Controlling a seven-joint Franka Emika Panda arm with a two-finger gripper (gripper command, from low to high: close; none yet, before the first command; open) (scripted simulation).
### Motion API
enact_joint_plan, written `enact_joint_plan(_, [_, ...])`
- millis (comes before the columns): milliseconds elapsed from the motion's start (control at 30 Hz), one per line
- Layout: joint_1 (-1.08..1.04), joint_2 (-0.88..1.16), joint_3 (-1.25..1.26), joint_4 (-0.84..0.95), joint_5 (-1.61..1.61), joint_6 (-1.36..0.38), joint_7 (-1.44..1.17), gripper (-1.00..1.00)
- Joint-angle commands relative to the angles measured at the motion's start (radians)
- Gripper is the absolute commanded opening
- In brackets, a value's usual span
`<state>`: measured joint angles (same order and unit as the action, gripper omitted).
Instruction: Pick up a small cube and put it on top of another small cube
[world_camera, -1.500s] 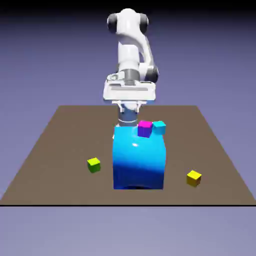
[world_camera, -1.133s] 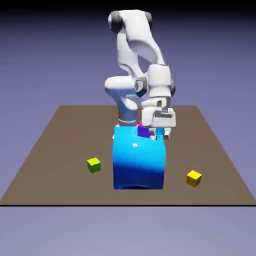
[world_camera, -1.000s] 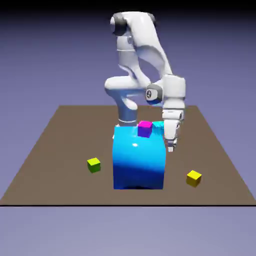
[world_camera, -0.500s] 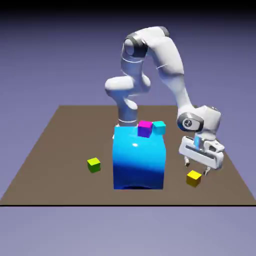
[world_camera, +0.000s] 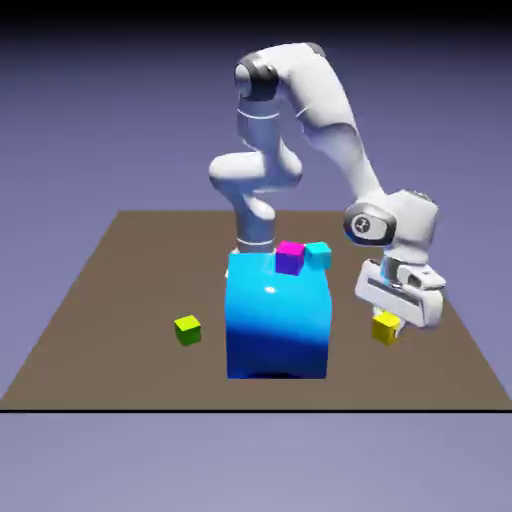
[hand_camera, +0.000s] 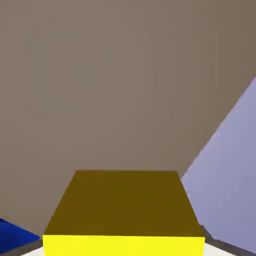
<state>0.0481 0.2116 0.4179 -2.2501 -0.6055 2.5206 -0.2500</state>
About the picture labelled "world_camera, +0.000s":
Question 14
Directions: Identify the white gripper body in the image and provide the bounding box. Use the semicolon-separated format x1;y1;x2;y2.
354;259;444;329

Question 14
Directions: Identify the small yellow cube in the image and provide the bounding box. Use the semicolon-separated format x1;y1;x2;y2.
371;311;402;346

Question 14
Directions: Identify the small cyan cube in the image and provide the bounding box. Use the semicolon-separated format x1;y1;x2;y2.
304;241;333;270

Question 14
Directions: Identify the small magenta cube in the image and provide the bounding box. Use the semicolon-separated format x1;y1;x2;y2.
274;240;307;277

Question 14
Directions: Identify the small green cube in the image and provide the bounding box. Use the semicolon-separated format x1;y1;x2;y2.
173;314;202;347

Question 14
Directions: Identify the large blue box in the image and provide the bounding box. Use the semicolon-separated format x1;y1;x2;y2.
224;250;333;381

